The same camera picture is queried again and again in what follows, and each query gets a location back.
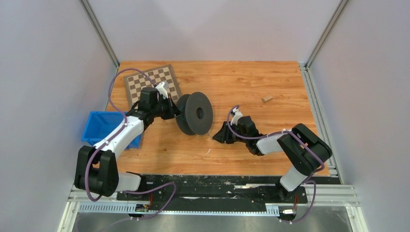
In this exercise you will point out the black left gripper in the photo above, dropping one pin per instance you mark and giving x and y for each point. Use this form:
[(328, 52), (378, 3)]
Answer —
[(173, 111)]

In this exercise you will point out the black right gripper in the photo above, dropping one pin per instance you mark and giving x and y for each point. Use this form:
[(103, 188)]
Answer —
[(223, 136)]

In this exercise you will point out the black perforated cable spool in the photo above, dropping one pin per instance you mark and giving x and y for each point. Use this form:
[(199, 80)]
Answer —
[(197, 114)]

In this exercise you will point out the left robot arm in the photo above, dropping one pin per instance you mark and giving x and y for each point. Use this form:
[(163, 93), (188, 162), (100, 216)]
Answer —
[(96, 169)]

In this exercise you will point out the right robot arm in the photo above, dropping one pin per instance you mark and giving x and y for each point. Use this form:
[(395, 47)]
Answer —
[(305, 150)]

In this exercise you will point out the wooden chessboard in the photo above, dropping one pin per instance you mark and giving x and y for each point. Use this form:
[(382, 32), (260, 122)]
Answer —
[(135, 82)]

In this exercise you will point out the small wooden block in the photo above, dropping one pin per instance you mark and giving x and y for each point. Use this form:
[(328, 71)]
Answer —
[(266, 99)]

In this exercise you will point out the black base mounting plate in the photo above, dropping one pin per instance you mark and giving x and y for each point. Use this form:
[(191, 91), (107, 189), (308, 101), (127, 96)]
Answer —
[(215, 193)]

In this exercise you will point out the blue plastic bin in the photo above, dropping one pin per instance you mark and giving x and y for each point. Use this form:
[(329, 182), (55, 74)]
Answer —
[(102, 124)]

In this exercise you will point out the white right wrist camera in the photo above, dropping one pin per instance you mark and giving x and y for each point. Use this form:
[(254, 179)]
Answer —
[(236, 115)]

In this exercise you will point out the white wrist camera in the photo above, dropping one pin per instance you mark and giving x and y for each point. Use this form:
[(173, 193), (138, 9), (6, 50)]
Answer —
[(162, 89), (236, 115)]

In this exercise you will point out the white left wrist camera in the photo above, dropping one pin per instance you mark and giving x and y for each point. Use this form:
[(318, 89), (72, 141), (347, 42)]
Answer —
[(162, 89)]

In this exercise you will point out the aluminium frame rail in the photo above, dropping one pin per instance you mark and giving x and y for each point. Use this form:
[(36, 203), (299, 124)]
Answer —
[(312, 197)]

